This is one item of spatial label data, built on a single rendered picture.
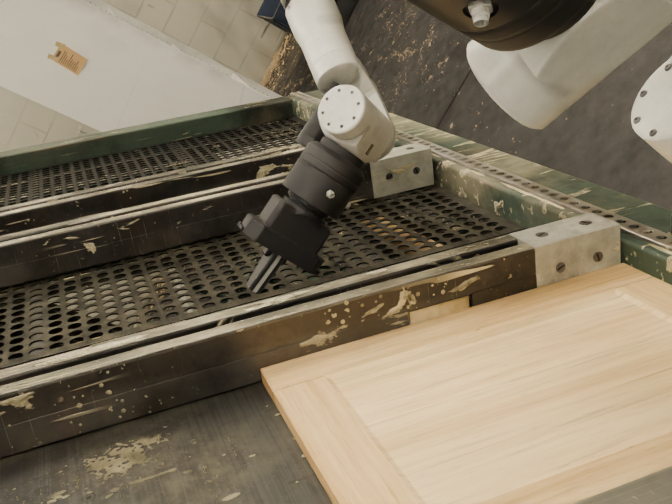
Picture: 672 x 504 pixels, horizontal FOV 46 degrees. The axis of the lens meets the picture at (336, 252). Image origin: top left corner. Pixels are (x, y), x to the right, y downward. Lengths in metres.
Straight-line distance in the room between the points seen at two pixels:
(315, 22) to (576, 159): 1.70
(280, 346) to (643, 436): 0.39
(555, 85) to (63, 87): 4.13
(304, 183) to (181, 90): 3.53
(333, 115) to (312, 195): 0.10
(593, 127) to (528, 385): 1.96
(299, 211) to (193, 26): 4.91
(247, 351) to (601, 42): 0.57
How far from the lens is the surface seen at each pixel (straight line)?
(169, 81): 4.51
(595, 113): 2.75
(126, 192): 1.57
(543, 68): 0.43
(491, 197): 1.34
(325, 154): 1.02
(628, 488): 0.66
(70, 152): 2.27
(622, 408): 0.79
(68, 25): 4.44
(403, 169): 1.48
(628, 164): 2.53
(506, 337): 0.91
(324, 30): 1.11
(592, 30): 0.42
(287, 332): 0.89
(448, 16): 0.38
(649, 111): 0.51
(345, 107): 1.01
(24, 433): 0.90
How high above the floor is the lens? 1.64
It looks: 26 degrees down
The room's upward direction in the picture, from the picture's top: 66 degrees counter-clockwise
